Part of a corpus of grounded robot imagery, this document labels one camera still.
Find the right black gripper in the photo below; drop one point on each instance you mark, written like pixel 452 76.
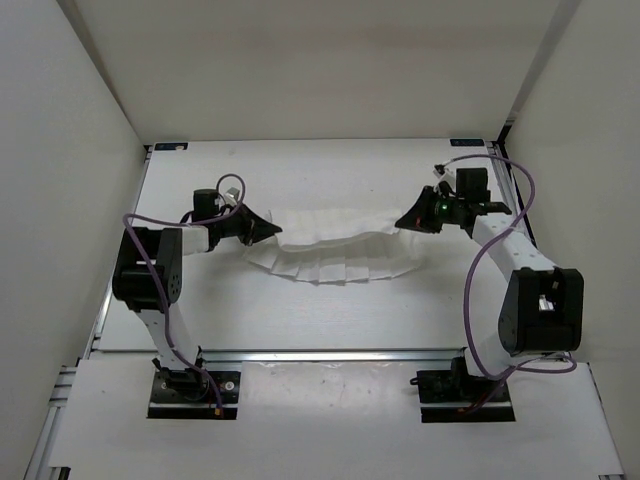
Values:
pixel 419 215

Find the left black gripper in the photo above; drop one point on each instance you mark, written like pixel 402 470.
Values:
pixel 254 228

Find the white fabric skirt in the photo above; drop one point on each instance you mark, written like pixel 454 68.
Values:
pixel 336 246

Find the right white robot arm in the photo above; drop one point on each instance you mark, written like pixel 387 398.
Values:
pixel 542 308

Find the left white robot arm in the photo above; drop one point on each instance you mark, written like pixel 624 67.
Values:
pixel 149 269

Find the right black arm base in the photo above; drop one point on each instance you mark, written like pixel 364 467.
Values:
pixel 454 396

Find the right blue corner label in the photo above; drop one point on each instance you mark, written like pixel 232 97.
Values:
pixel 466 142

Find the blue corner label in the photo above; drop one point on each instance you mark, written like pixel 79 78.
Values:
pixel 466 142
pixel 171 146

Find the left blue corner label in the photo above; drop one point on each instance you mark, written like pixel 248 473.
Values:
pixel 171 146

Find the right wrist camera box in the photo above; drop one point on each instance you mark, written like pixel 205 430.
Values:
pixel 472 185

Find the aluminium table frame rail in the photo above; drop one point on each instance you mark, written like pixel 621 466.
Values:
pixel 331 355

